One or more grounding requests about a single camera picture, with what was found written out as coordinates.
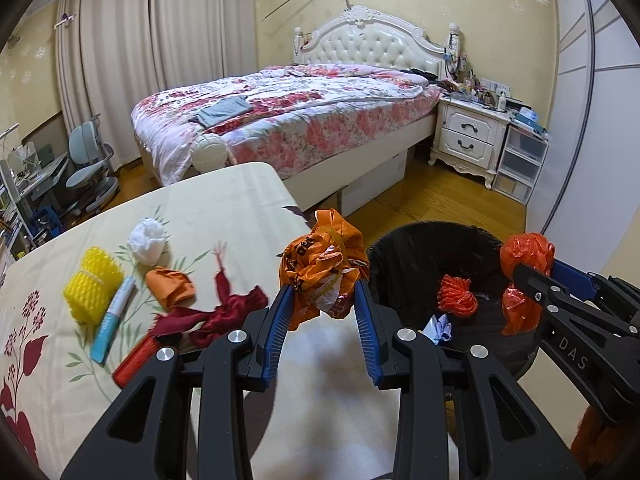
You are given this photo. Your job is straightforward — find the person's right forearm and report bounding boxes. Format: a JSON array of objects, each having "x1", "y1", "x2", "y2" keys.
[{"x1": 570, "y1": 402, "x2": 617, "y2": 472}]

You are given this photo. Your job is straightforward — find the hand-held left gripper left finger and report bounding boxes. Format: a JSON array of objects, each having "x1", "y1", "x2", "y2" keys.
[{"x1": 60, "y1": 284, "x2": 296, "y2": 480}]

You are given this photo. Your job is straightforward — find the pink floral quilt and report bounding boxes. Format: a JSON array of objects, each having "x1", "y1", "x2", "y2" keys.
[{"x1": 131, "y1": 63, "x2": 446, "y2": 186}]

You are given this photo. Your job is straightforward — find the red-orange plastic bag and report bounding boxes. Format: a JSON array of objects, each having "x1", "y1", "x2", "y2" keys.
[{"x1": 500, "y1": 232, "x2": 556, "y2": 337}]

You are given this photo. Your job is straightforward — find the dark clothes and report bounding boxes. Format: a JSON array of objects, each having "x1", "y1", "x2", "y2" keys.
[{"x1": 407, "y1": 67, "x2": 451, "y2": 86}]

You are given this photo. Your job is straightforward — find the blue crate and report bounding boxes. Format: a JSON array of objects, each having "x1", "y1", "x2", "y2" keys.
[{"x1": 27, "y1": 205, "x2": 63, "y2": 238}]

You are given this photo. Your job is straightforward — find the pale blue office chair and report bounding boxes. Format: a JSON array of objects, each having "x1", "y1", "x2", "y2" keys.
[{"x1": 65, "y1": 114, "x2": 121, "y2": 213}]

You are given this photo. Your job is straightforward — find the grey study desk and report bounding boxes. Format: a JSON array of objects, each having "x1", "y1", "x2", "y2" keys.
[{"x1": 0, "y1": 145, "x2": 71, "y2": 241}]

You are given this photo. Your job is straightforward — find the white carved nightstand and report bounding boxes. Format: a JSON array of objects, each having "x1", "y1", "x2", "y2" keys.
[{"x1": 429, "y1": 95, "x2": 511, "y2": 190}]

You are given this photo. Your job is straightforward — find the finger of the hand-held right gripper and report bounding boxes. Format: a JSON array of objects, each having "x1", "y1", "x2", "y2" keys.
[
  {"x1": 552, "y1": 260, "x2": 640, "y2": 318},
  {"x1": 511, "y1": 262, "x2": 636, "y2": 338}
]

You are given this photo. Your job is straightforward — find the white sliding wardrobe door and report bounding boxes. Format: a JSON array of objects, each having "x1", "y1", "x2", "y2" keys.
[{"x1": 525, "y1": 0, "x2": 640, "y2": 271}]

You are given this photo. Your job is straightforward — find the yellow foam net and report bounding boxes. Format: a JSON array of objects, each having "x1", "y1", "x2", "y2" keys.
[{"x1": 63, "y1": 246, "x2": 125, "y2": 323}]

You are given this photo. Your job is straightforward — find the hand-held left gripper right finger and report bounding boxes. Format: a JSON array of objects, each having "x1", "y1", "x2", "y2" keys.
[{"x1": 352, "y1": 280, "x2": 586, "y2": 480}]

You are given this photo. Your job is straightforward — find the beige curtain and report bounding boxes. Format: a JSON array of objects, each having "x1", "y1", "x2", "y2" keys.
[
  {"x1": 54, "y1": 0, "x2": 166, "y2": 171},
  {"x1": 150, "y1": 0, "x2": 261, "y2": 93}
]

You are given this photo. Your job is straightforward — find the orange printed plastic bag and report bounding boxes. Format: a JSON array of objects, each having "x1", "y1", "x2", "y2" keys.
[{"x1": 278, "y1": 208, "x2": 371, "y2": 332}]

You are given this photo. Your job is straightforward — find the beige floral tablecloth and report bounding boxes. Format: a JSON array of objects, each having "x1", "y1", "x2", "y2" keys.
[{"x1": 0, "y1": 161, "x2": 401, "y2": 480}]

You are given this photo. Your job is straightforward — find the dark red cloth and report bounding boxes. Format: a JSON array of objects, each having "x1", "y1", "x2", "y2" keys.
[{"x1": 150, "y1": 285, "x2": 269, "y2": 350}]

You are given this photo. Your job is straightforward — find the black lined trash bin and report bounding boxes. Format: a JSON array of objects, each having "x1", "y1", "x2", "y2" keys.
[{"x1": 365, "y1": 221, "x2": 543, "y2": 383}]

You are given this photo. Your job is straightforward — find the white upholstered bed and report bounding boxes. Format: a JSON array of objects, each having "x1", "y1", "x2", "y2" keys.
[{"x1": 131, "y1": 7, "x2": 461, "y2": 216}]

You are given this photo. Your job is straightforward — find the orange mesh net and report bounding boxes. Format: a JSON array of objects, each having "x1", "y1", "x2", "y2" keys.
[{"x1": 438, "y1": 275, "x2": 480, "y2": 317}]

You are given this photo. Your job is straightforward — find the small orange bag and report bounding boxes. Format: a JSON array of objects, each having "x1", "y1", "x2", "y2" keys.
[{"x1": 145, "y1": 266, "x2": 197, "y2": 310}]

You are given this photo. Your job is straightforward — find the cluster of small bottles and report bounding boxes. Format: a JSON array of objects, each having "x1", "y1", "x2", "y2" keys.
[{"x1": 445, "y1": 50, "x2": 511, "y2": 108}]

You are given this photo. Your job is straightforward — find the light blue tube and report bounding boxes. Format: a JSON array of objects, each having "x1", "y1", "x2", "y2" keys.
[{"x1": 90, "y1": 275, "x2": 137, "y2": 365}]

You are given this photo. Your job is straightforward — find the white storage box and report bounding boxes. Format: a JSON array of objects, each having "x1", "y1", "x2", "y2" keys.
[{"x1": 342, "y1": 152, "x2": 408, "y2": 217}]

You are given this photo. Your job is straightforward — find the white tissue ball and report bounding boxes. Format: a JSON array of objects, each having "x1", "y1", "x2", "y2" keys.
[{"x1": 128, "y1": 217, "x2": 167, "y2": 264}]

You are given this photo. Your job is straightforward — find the clear plastic drawer unit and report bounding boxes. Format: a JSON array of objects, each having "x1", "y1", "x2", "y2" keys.
[{"x1": 492, "y1": 122, "x2": 548, "y2": 206}]

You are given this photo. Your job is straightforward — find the grey folded cloth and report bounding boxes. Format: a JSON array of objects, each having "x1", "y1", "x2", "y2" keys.
[{"x1": 189, "y1": 96, "x2": 251, "y2": 128}]

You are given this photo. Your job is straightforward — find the white paper wrapper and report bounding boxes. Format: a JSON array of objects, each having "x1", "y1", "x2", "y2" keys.
[{"x1": 421, "y1": 314, "x2": 452, "y2": 344}]

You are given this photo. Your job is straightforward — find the blue tissue box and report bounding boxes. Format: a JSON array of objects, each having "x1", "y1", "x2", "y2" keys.
[{"x1": 512, "y1": 107, "x2": 548, "y2": 138}]

